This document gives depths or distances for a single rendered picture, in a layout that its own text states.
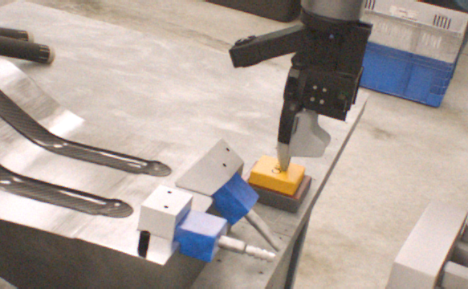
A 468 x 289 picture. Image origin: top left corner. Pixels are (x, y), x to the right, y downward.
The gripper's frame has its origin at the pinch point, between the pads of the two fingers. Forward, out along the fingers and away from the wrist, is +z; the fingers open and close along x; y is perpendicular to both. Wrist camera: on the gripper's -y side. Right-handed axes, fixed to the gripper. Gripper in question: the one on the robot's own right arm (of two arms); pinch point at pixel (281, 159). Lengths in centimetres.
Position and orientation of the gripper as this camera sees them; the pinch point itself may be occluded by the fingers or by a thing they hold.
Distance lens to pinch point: 117.8
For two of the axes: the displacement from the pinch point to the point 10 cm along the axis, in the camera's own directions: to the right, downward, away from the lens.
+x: 2.9, -3.4, 8.9
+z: -1.7, 9.0, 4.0
